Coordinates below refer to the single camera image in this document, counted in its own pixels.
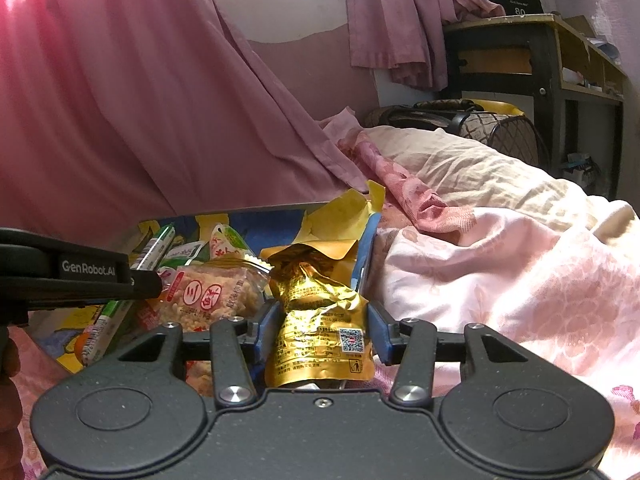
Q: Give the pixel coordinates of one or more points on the orange snack packet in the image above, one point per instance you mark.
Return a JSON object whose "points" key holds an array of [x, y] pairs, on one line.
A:
{"points": [[229, 242]]}

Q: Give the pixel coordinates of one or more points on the yellow bag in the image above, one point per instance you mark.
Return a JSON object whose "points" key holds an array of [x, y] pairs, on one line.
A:
{"points": [[502, 106]]}

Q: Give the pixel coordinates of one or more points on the person's left hand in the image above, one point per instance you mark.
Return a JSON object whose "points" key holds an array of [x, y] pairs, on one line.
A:
{"points": [[9, 410]]}

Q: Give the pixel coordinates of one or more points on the pile of desk clutter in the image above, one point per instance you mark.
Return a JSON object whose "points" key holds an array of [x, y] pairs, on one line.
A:
{"points": [[600, 45]]}

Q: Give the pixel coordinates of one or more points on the large pink curtain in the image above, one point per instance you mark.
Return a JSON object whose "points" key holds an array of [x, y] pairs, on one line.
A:
{"points": [[125, 110]]}

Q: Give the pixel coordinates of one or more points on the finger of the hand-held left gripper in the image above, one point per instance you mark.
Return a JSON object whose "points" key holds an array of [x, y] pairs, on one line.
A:
{"points": [[147, 285]]}

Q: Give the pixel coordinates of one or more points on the pink floral blanket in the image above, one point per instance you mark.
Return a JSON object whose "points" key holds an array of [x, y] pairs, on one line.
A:
{"points": [[500, 285]]}

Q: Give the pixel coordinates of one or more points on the lilac curtain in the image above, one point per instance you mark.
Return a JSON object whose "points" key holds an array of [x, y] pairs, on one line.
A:
{"points": [[390, 20]]}

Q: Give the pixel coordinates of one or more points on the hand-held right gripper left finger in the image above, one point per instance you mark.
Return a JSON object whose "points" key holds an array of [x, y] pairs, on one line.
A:
{"points": [[269, 332]]}

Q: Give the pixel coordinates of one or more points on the cardboard box with yellow-blue lining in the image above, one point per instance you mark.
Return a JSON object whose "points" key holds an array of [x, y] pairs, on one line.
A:
{"points": [[280, 230]]}

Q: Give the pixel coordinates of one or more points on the tangerine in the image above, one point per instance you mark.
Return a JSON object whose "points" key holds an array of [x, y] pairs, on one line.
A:
{"points": [[77, 344]]}

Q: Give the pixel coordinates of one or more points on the cream bed sheet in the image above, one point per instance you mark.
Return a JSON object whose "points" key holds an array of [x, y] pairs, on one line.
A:
{"points": [[475, 170]]}

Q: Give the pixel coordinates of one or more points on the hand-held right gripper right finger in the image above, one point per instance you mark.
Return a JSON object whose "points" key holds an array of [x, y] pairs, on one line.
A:
{"points": [[380, 335]]}

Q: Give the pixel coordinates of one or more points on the wooden desk with black frame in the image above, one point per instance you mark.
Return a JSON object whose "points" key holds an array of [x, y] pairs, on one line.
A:
{"points": [[545, 60]]}

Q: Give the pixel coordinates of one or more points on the rice cracker snack packet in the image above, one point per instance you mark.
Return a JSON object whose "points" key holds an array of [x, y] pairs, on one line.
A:
{"points": [[215, 290]]}

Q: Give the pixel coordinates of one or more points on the gold snack packet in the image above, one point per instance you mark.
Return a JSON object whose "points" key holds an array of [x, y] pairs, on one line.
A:
{"points": [[310, 300]]}

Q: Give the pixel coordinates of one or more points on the small white box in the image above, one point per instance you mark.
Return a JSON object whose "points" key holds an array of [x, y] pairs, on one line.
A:
{"points": [[579, 167]]}

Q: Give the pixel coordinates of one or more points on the patterned handbag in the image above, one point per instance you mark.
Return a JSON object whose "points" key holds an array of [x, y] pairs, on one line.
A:
{"points": [[510, 135]]}

